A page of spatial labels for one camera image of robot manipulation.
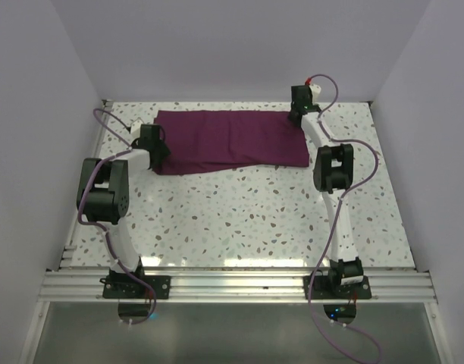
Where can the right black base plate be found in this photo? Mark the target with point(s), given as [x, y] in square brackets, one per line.
[323, 289]

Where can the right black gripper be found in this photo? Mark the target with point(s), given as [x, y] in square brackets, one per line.
[290, 115]

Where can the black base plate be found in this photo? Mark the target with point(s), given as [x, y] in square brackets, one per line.
[323, 289]
[126, 288]

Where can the aluminium left side rail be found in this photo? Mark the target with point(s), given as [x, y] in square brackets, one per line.
[69, 247]

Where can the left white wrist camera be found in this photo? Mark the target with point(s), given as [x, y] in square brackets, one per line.
[135, 127]

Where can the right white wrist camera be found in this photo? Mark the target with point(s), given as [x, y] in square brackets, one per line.
[315, 90]

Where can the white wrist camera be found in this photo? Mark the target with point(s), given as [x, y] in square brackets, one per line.
[135, 127]
[315, 90]

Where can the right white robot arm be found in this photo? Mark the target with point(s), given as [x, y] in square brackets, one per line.
[332, 176]

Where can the aluminium rail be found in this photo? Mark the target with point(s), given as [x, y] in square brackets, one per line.
[69, 247]
[236, 285]

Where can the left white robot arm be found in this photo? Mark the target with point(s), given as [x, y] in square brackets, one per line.
[103, 196]

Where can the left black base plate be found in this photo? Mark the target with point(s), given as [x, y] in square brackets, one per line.
[126, 288]

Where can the purple cloth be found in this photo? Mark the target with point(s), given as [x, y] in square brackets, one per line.
[207, 141]

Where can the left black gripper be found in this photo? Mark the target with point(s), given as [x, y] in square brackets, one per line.
[163, 151]

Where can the aluminium front rail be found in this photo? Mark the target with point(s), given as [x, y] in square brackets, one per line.
[236, 285]

